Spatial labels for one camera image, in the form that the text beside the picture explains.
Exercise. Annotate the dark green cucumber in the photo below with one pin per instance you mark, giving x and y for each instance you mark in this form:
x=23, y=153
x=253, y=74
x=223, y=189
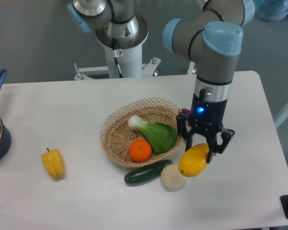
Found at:
x=147, y=173

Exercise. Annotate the white onion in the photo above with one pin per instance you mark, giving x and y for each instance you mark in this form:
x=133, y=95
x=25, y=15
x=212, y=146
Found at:
x=171, y=178

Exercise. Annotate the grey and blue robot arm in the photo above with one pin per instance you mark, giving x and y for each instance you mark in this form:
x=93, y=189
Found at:
x=212, y=41

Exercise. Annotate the yellow mango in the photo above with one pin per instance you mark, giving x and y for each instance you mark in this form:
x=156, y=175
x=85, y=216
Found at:
x=193, y=161

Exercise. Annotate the woven wicker basket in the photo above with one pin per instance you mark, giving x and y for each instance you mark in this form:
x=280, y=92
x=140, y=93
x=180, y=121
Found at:
x=116, y=136

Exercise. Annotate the yellow bell pepper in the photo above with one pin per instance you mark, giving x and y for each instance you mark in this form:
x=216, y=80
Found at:
x=53, y=163

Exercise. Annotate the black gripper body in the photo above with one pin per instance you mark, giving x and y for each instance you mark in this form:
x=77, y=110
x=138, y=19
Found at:
x=206, y=117

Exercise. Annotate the orange fruit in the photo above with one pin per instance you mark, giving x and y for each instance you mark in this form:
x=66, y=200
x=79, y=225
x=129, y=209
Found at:
x=140, y=151

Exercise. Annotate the purple eggplant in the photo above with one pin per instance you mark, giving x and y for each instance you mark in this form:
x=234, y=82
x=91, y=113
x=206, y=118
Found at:
x=187, y=112

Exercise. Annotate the blue plastic bag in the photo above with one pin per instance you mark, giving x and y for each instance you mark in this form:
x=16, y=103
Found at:
x=271, y=10

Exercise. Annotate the green bok choy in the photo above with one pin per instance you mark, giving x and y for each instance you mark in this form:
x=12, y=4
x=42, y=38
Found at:
x=161, y=137

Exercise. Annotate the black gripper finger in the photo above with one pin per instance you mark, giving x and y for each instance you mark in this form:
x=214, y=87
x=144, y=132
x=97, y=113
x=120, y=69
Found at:
x=183, y=132
x=211, y=139

